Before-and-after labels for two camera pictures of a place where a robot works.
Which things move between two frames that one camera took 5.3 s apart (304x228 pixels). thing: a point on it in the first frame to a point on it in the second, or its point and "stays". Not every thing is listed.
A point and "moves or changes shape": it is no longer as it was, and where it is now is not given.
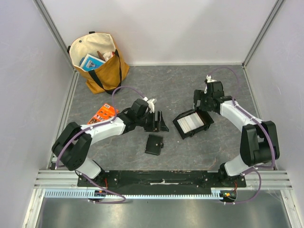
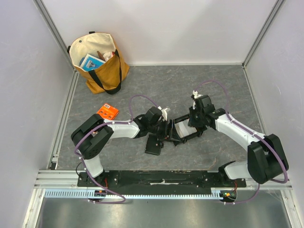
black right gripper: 201,104 to 193,124
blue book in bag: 90,62 stays
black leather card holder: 154,144 stays
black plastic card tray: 206,118 moves or changes shape
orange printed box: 105,112 stays
